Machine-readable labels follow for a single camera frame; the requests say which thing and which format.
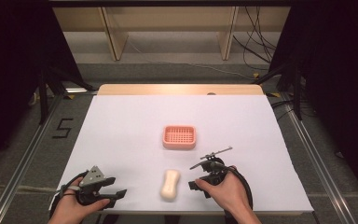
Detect silver metal floor rail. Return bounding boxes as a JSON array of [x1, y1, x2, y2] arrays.
[[0, 92, 63, 224], [280, 92, 356, 224]]

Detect pink soap dish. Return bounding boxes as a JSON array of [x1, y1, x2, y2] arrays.
[[161, 124, 198, 150]]

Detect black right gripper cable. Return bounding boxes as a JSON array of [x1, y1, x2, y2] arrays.
[[219, 163, 255, 224]]

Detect person's right hand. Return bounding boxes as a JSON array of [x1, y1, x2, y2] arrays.
[[195, 165, 252, 220]]

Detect person's left hand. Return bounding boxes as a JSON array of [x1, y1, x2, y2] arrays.
[[48, 176, 111, 224]]

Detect white table cover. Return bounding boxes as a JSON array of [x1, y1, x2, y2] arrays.
[[55, 93, 315, 214]]

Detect black metal stand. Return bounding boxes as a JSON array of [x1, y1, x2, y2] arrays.
[[254, 58, 305, 121], [36, 65, 98, 126]]

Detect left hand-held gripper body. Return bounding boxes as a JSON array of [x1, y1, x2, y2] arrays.
[[74, 165, 117, 207]]

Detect light wooden table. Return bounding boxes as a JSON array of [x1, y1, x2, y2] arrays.
[[96, 83, 265, 96]]

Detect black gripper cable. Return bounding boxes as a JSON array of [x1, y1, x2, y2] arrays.
[[48, 170, 90, 219], [219, 163, 255, 224]]

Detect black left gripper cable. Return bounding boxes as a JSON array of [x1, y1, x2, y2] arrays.
[[48, 170, 90, 219]]

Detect black curtain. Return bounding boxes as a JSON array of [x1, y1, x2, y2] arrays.
[[268, 0, 358, 206], [0, 0, 85, 175]]

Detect beige wooden shelf unit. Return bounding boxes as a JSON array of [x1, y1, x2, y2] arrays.
[[51, 6, 292, 63]]

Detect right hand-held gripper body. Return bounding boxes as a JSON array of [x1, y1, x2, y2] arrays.
[[198, 146, 235, 199]]

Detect cream soap bar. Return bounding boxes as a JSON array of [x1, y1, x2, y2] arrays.
[[159, 169, 182, 202]]

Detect black floor cables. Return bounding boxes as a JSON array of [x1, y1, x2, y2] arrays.
[[232, 6, 278, 72]]

